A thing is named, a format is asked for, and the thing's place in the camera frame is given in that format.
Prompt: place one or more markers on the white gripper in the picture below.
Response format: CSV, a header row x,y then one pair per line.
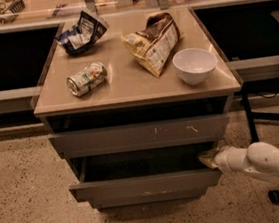
x,y
224,160

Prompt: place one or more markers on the grey drawer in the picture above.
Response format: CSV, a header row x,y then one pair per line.
x,y
135,137
122,178
164,196

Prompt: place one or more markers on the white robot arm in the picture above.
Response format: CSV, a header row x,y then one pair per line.
x,y
259,160

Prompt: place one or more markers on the grey drawer cabinet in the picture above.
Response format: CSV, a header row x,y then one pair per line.
x,y
129,94

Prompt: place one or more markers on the grey top drawer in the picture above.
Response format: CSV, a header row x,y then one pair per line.
x,y
135,137

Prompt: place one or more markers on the grey bottom drawer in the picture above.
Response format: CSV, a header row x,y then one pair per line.
x,y
164,196

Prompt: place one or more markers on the black table leg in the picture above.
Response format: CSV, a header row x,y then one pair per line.
x,y
249,115

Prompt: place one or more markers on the white bowl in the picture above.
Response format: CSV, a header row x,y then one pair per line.
x,y
193,65

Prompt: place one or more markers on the brown yellow chip bag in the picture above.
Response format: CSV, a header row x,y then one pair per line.
x,y
152,46

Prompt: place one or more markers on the silver green soda can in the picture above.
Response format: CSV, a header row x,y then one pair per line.
x,y
87,79

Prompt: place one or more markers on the blue white chip bag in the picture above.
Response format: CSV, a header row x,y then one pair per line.
x,y
82,35

